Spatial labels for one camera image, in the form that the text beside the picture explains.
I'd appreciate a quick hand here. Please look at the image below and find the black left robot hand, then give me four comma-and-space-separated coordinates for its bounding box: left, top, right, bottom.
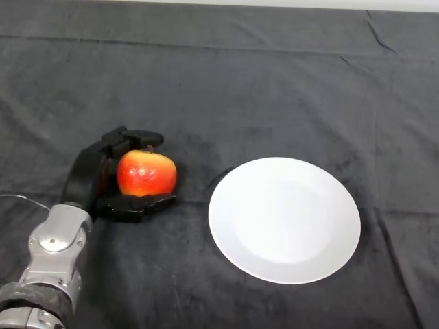
58, 126, 177, 224

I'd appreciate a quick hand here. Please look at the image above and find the thin grey wrist cable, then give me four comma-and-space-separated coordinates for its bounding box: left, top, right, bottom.
0, 194, 52, 212

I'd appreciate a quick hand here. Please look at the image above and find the white round plate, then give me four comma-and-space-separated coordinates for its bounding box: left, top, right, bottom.
207, 156, 361, 285

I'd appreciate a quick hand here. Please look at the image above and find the red yellow apple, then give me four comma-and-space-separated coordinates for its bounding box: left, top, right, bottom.
116, 144, 178, 197

